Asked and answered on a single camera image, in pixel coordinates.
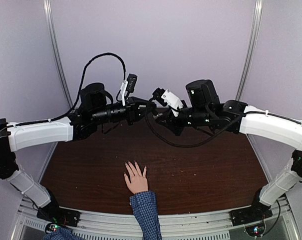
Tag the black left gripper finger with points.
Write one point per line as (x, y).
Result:
(143, 102)
(144, 110)

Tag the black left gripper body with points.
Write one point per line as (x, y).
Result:
(131, 111)

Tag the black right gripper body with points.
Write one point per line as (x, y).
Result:
(177, 128)

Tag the clear nail polish bottle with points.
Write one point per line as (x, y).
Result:
(158, 115)

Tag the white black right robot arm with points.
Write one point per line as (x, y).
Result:
(240, 118)

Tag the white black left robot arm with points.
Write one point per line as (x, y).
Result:
(75, 126)

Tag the mannequin hand with painted nails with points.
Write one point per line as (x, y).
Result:
(135, 178)

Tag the blue checkered shirt sleeve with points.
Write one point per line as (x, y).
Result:
(144, 207)

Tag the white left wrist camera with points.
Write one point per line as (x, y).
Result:
(127, 87)

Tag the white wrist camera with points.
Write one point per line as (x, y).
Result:
(167, 99)
(127, 87)

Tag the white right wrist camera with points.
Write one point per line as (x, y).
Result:
(167, 99)

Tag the slotted aluminium base rail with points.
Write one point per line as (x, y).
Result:
(216, 225)

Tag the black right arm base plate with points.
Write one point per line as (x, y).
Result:
(247, 215)

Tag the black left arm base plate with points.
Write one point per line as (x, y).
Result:
(59, 217)

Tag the left aluminium frame post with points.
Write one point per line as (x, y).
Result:
(57, 58)

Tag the aluminium frame post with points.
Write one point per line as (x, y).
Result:
(255, 28)
(57, 58)

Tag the right aluminium frame post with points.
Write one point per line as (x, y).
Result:
(255, 28)

